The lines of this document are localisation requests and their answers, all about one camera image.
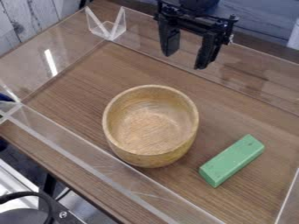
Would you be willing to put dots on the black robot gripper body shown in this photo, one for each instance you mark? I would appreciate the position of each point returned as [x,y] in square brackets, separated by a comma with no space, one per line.
[195,16]

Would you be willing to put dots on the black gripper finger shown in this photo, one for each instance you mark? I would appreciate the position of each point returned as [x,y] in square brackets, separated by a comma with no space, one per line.
[208,51]
[168,34]

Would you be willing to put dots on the green rectangular block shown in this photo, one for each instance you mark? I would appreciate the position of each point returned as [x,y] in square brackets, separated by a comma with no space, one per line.
[231,160]

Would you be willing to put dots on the brown wooden bowl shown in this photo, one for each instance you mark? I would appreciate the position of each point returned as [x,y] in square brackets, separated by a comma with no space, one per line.
[150,125]

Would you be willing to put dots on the clear acrylic tray enclosure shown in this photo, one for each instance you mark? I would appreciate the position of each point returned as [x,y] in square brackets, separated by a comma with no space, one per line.
[64,75]

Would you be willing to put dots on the black metal bracket with screw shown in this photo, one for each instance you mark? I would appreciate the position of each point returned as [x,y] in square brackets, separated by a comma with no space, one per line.
[63,215]

